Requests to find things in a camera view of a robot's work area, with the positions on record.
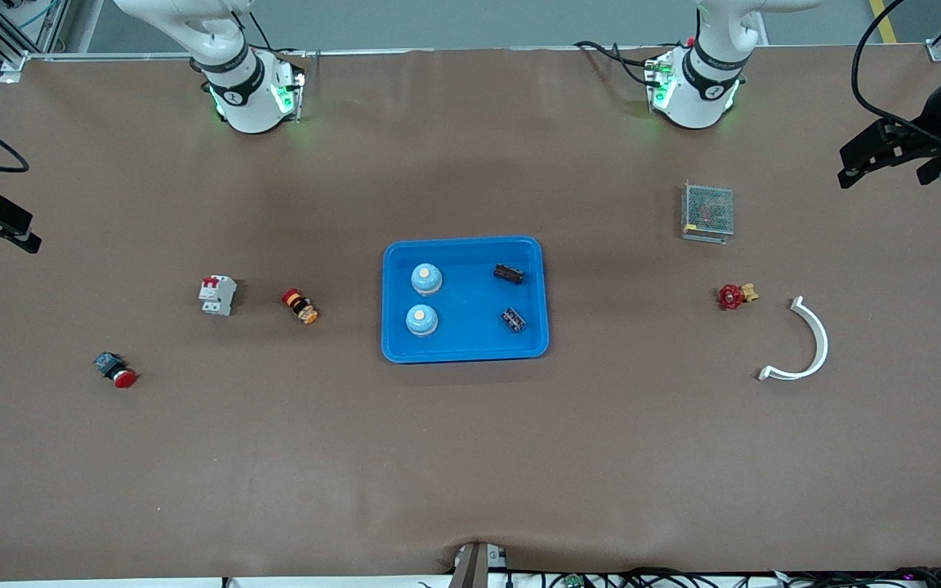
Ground light blue call bell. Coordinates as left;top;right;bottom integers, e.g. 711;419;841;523
411;262;444;296
405;304;439;337

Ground metal mesh power supply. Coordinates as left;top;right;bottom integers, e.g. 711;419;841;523
680;181;735;244

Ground red push button dark body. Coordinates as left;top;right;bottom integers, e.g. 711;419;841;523
93;351;139;390

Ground brass valve red handwheel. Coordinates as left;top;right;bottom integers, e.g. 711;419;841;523
716;283;760;311

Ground blue plastic tray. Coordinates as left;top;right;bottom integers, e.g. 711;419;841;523
381;236;551;364

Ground brown table cover sheet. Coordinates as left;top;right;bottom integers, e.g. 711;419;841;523
0;45;941;582

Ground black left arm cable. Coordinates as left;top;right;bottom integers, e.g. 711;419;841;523
850;0;941;152

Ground white curved plastic bracket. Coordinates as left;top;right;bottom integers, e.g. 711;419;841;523
757;296;830;382

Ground white circuit breaker red switch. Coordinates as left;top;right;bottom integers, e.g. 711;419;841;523
198;274;238;317

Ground black left base cables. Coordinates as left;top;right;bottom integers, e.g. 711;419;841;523
575;39;661;87

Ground red orange emergency stop switch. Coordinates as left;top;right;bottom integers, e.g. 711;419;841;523
281;288;319;325

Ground black right base cable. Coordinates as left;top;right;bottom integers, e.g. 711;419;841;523
243;7;308;58

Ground black cable bundle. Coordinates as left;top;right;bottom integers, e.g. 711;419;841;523
417;566;941;588

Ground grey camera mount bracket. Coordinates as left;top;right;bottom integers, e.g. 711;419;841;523
448;541;509;588

